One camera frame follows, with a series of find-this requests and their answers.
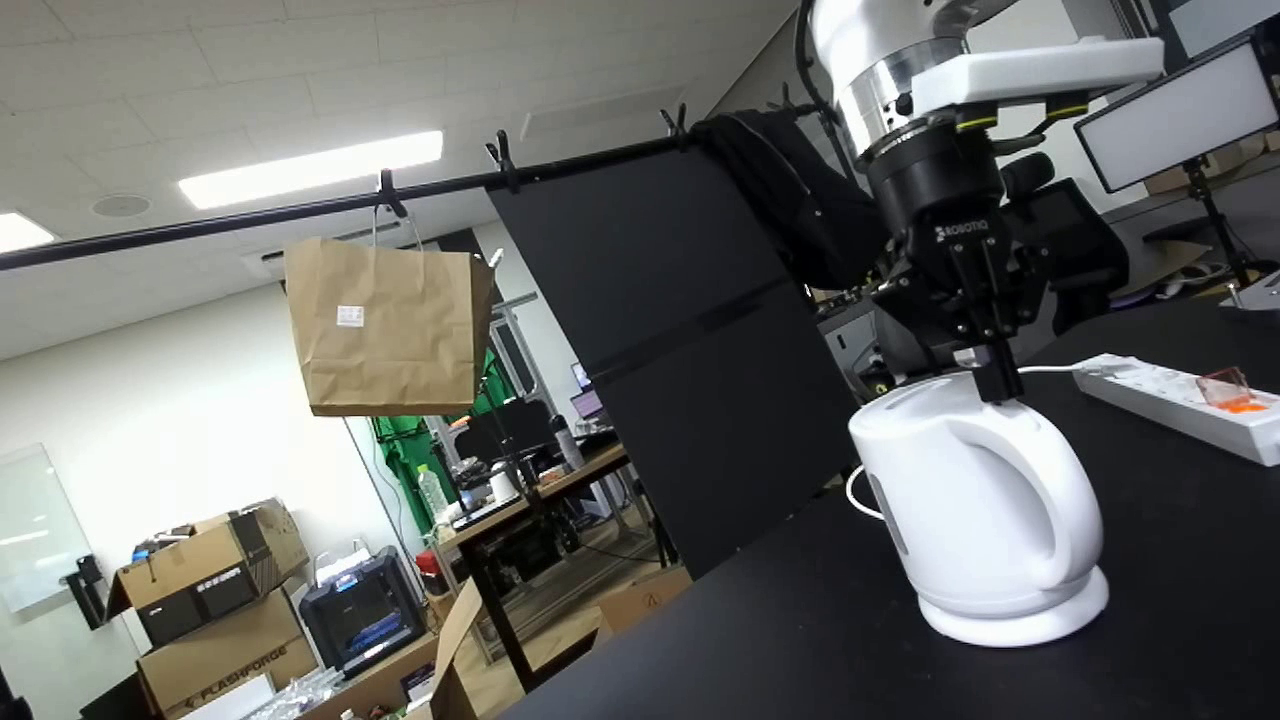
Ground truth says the cardboard box stack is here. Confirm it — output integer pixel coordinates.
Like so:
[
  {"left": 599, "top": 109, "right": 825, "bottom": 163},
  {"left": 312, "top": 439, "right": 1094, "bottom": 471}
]
[{"left": 109, "top": 502, "right": 315, "bottom": 717}]

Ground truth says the white power strip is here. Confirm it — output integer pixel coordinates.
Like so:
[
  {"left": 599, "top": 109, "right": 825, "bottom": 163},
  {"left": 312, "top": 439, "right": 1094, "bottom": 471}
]
[{"left": 1070, "top": 351, "right": 1280, "bottom": 467}]

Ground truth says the white electric kettle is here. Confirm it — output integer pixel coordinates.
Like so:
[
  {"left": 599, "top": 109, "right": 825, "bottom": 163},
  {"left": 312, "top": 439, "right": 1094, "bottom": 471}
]
[{"left": 848, "top": 372, "right": 1107, "bottom": 648}]

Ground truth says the black backdrop panel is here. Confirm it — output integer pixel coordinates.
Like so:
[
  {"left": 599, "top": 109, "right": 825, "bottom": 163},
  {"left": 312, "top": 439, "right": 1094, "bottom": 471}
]
[{"left": 493, "top": 148, "right": 853, "bottom": 578}]

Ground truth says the black horizontal pole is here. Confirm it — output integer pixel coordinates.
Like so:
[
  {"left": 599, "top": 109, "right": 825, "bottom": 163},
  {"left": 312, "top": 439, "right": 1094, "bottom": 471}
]
[{"left": 0, "top": 131, "right": 691, "bottom": 272}]

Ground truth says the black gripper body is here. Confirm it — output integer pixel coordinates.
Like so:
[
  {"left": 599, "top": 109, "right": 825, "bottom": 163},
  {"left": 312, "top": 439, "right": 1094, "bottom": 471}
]
[{"left": 870, "top": 126, "right": 1042, "bottom": 349}]

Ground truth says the wooden desk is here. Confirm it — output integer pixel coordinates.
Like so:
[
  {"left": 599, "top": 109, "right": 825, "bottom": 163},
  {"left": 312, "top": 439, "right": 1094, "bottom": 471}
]
[{"left": 443, "top": 445, "right": 632, "bottom": 691}]

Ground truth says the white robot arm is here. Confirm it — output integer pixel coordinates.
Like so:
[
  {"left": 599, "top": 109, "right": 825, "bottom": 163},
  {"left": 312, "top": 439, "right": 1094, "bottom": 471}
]
[{"left": 802, "top": 0, "right": 1165, "bottom": 404}]

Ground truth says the computer monitor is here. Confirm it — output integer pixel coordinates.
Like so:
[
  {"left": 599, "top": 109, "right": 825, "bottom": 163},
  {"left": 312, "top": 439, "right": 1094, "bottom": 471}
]
[{"left": 1075, "top": 44, "right": 1274, "bottom": 194}]

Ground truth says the black 3D printer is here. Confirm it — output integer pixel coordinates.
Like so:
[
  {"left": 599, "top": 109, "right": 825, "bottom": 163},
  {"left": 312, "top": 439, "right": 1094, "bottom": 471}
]
[{"left": 300, "top": 553, "right": 423, "bottom": 679}]

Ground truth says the brown paper bag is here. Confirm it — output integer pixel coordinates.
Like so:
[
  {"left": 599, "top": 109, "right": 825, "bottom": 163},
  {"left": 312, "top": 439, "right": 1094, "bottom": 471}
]
[{"left": 285, "top": 240, "right": 493, "bottom": 417}]

